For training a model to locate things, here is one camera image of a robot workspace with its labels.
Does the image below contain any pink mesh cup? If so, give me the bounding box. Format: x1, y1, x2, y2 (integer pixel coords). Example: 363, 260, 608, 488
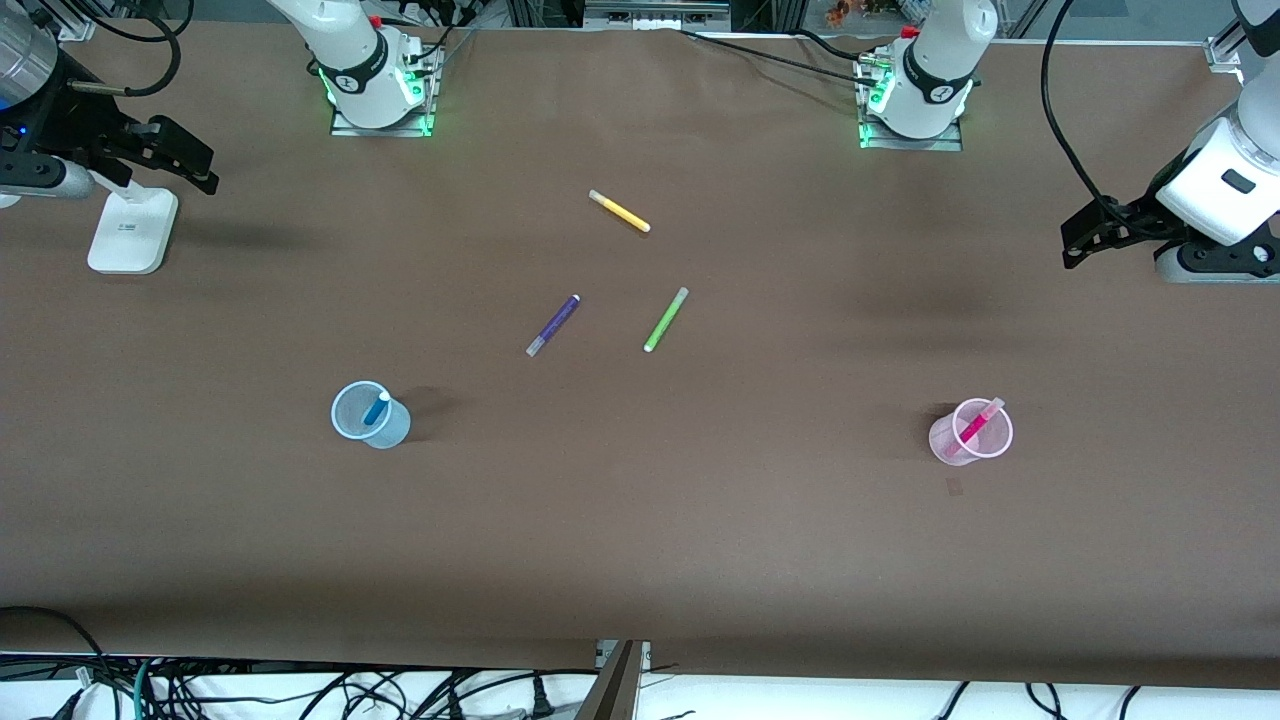
928, 397, 1015, 468

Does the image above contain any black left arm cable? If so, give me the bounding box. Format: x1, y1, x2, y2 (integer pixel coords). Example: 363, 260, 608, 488
1040, 0, 1136, 216

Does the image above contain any grey metal beam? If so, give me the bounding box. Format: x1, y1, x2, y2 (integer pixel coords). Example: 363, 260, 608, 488
584, 0, 733, 32

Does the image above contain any pink marker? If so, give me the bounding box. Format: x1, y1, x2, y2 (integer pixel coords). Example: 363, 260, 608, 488
945, 397, 1006, 459

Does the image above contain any purple marker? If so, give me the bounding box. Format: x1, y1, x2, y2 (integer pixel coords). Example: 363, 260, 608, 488
525, 293, 582, 358

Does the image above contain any short black table cable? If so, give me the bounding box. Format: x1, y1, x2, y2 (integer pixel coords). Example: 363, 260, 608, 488
797, 28, 866, 61

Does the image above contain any black hanging cable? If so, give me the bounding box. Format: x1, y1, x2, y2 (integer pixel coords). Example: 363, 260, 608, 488
20, 0, 197, 44

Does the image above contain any blue mesh cup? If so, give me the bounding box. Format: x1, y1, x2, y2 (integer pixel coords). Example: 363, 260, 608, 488
330, 380, 412, 451

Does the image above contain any brown table cover sheet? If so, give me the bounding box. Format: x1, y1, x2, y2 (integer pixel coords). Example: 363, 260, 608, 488
0, 20, 1280, 691

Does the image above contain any green marker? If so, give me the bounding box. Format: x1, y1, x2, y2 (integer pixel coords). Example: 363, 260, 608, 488
643, 287, 691, 354

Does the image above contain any black looped floor cable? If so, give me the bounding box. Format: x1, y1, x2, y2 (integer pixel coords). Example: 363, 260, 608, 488
0, 605, 113, 720

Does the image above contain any aluminium frame post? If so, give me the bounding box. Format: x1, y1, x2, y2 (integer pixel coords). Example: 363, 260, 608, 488
1205, 20, 1251, 73
40, 0, 101, 43

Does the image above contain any long black table cable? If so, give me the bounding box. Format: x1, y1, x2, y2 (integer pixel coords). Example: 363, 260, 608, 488
680, 28, 881, 83

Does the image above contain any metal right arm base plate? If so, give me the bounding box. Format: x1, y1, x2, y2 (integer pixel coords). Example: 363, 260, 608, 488
330, 100, 437, 139

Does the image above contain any yellow marker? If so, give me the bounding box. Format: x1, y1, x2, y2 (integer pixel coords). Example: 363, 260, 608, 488
588, 189, 652, 234

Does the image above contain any white desk lamp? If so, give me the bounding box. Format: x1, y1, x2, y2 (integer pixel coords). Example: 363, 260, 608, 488
0, 185, 181, 276

